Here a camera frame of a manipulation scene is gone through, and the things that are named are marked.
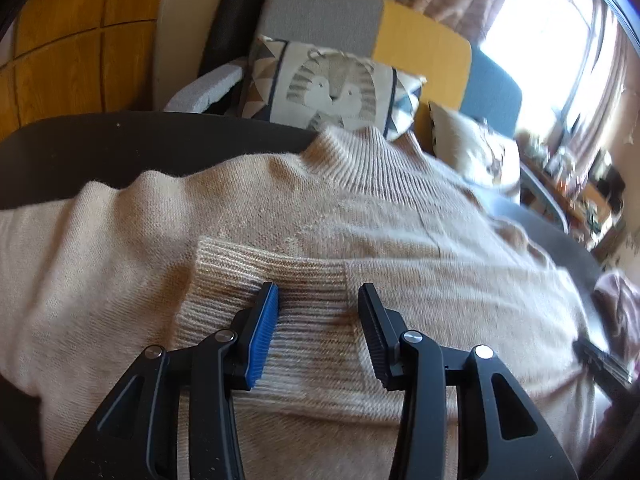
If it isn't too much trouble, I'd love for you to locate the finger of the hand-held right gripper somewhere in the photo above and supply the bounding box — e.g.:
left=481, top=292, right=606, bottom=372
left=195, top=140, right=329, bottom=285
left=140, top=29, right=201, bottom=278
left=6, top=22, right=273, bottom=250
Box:
left=572, top=336, right=636, bottom=403

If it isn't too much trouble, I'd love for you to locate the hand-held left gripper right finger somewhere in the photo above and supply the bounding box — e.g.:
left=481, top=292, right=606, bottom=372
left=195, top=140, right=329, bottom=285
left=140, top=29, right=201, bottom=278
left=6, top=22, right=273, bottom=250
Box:
left=357, top=282, right=581, bottom=480

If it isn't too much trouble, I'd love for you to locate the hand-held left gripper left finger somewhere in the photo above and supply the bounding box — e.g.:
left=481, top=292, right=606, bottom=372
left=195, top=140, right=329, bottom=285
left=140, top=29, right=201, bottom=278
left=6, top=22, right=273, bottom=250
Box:
left=52, top=281, right=280, bottom=480

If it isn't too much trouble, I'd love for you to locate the beige knit sweater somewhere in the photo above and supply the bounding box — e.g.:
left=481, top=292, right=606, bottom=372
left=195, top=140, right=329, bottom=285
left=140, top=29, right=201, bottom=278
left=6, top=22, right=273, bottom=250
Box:
left=0, top=125, right=616, bottom=480

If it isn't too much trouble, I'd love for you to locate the mauve garment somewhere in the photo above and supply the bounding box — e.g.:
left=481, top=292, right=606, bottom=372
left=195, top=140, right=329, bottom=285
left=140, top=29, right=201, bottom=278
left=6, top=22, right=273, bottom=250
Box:
left=592, top=270, right=640, bottom=361

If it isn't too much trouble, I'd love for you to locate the cluttered wooden side desk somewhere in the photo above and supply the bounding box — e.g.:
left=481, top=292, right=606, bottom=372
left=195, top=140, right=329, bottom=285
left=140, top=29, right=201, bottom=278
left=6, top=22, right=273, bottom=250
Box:
left=520, top=157, right=626, bottom=248

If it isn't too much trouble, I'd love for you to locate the cluster of small jars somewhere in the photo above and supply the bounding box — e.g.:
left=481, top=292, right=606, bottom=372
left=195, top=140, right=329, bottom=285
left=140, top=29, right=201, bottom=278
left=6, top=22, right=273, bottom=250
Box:
left=520, top=132, right=616, bottom=196

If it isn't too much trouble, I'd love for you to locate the deer print cushion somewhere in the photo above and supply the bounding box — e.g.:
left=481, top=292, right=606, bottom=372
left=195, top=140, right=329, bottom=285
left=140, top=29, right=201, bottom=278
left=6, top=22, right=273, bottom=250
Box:
left=429, top=101, right=523, bottom=203

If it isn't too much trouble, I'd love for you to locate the tiger print cushion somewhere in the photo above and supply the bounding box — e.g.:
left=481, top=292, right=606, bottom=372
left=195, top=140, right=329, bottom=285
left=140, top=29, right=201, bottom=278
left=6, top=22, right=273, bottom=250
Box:
left=239, top=34, right=427, bottom=142

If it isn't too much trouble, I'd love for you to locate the pink patterned curtain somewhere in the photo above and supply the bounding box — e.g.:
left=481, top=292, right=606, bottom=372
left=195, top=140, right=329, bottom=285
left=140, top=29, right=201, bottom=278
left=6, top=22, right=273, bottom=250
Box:
left=395, top=0, right=526, bottom=43
left=565, top=5, right=631, bottom=156

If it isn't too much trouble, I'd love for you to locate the grey yellow blue sofa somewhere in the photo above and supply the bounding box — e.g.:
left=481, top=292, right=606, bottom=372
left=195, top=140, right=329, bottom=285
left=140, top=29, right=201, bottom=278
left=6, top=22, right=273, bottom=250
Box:
left=164, top=0, right=571, bottom=231

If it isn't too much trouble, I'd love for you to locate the bright window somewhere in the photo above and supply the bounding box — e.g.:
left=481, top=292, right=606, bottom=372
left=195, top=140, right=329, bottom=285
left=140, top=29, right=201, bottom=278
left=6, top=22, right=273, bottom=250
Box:
left=482, top=0, right=608, bottom=133

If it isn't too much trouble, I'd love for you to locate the black rolled mat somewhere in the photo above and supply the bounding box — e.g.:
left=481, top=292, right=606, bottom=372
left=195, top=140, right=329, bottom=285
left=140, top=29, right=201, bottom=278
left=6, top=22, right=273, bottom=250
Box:
left=199, top=0, right=281, bottom=78

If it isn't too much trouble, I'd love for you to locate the wooden wardrobe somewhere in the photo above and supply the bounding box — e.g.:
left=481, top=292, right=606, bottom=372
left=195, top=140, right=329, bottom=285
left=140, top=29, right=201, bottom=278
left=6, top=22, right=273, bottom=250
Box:
left=0, top=0, right=171, bottom=141

